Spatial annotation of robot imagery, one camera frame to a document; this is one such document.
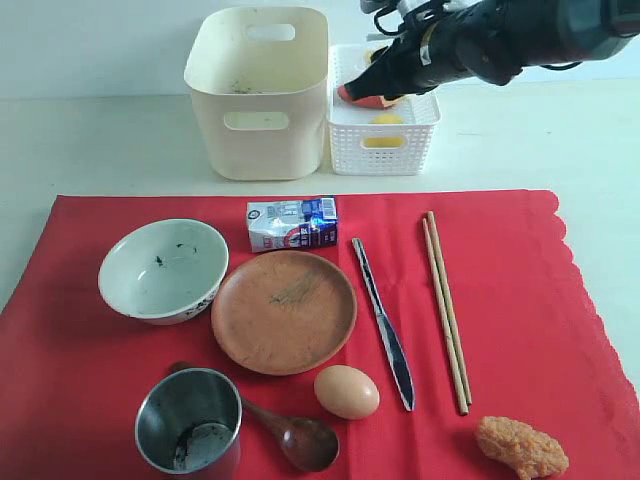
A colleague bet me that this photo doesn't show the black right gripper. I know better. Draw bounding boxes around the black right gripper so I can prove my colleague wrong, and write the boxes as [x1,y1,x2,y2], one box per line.
[344,9,500,100]

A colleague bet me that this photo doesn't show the red sausage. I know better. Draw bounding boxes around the red sausage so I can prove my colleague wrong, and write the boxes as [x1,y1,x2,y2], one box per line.
[337,85,385,110]

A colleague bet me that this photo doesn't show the yellow cheese wedge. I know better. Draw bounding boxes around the yellow cheese wedge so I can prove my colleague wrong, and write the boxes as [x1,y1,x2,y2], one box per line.
[365,49,401,110]

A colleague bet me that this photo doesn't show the yellow lemon piece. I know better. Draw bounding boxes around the yellow lemon piece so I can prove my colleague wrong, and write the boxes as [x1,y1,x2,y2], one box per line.
[363,113,404,148]

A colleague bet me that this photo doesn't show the orange fried chicken piece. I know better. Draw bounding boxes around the orange fried chicken piece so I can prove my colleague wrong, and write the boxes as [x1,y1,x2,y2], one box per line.
[475,416,569,479]

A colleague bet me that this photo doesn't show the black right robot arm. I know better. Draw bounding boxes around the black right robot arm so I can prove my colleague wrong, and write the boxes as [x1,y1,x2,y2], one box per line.
[338,0,639,103]

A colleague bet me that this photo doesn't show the white perforated plastic basket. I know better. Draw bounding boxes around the white perforated plastic basket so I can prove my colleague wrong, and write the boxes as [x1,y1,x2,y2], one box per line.
[328,42,441,176]

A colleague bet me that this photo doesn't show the cream plastic bin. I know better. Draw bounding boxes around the cream plastic bin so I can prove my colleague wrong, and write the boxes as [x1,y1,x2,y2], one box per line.
[184,6,329,181]

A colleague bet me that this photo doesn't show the blue white milk carton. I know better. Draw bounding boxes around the blue white milk carton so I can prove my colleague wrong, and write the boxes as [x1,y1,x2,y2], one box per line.
[246,197,338,253]

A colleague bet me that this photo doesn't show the brown wooden plate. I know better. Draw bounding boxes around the brown wooden plate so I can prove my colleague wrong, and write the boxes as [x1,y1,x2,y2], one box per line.
[211,250,357,376]

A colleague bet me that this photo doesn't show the silver table knife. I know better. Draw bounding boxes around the silver table knife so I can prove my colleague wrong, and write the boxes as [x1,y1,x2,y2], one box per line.
[351,238,415,412]

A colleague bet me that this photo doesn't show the white ceramic bowl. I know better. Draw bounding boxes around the white ceramic bowl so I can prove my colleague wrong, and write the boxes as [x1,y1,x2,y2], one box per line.
[98,218,230,326]

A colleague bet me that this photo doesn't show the brown egg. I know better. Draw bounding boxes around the brown egg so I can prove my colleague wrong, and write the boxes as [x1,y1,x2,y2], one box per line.
[314,365,380,420]

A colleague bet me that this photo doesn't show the dark wooden spoon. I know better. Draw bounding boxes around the dark wooden spoon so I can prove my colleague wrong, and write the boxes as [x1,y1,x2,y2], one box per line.
[169,362,340,472]

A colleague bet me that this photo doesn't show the stainless steel cup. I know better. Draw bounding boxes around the stainless steel cup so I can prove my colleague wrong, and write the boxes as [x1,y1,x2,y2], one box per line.
[134,367,243,479]

